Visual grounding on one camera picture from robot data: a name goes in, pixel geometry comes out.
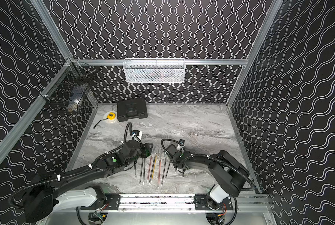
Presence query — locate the red pencil pink cap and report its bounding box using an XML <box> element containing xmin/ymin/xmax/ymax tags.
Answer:
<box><xmin>146</xmin><ymin>156</ymin><xmax>153</xmax><ymax>183</ymax></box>

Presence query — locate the blue pencil blue cap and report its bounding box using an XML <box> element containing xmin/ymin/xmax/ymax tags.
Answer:
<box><xmin>161</xmin><ymin>157</ymin><xmax>167</xmax><ymax>186</ymax></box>

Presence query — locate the dark blue pencil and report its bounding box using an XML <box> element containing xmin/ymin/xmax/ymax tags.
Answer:
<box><xmin>148</xmin><ymin>157</ymin><xmax>156</xmax><ymax>183</ymax></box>

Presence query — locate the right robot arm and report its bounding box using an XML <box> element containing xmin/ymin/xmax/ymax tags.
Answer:
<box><xmin>163</xmin><ymin>144</ymin><xmax>258</xmax><ymax>210</ymax></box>

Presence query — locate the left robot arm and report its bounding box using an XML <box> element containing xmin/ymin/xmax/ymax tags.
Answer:
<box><xmin>8</xmin><ymin>122</ymin><xmax>153</xmax><ymax>223</ymax></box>

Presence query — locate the black plastic tool case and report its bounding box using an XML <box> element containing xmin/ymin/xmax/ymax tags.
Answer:
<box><xmin>117</xmin><ymin>98</ymin><xmax>148</xmax><ymax>122</ymax></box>

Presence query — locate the yellow tape measure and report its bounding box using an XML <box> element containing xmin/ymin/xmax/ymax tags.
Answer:
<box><xmin>93</xmin><ymin>111</ymin><xmax>117</xmax><ymax>129</ymax></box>

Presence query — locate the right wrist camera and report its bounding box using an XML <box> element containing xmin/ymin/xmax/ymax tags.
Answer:
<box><xmin>177</xmin><ymin>139</ymin><xmax>185</xmax><ymax>151</ymax></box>

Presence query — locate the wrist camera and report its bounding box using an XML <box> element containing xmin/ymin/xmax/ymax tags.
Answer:
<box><xmin>131</xmin><ymin>130</ymin><xmax>143</xmax><ymax>139</ymax></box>
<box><xmin>177</xmin><ymin>139</ymin><xmax>185</xmax><ymax>151</ymax></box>

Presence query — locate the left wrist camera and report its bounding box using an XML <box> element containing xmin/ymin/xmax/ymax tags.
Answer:
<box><xmin>131</xmin><ymin>130</ymin><xmax>143</xmax><ymax>139</ymax></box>

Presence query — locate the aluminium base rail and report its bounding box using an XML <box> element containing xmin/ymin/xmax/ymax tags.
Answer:
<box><xmin>37</xmin><ymin>193</ymin><xmax>278</xmax><ymax>225</ymax></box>

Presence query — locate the white mesh wall basket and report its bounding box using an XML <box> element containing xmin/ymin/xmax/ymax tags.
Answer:
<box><xmin>122</xmin><ymin>58</ymin><xmax>186</xmax><ymax>83</ymax></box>

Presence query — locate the black wire wall basket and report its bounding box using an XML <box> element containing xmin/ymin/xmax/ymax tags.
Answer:
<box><xmin>42</xmin><ymin>62</ymin><xmax>97</xmax><ymax>113</ymax></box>

